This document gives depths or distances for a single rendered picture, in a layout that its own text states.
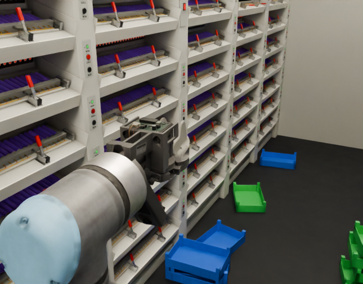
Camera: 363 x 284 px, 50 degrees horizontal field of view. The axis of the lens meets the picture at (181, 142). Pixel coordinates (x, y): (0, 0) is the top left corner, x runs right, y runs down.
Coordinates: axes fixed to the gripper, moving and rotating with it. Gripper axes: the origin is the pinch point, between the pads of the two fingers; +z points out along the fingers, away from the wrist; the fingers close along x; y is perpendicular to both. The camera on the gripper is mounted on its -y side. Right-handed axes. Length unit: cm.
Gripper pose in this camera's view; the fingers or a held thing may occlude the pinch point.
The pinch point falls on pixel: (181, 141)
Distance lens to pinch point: 69.8
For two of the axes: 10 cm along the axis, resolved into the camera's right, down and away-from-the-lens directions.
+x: -9.1, -1.6, 3.8
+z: 4.1, -3.6, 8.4
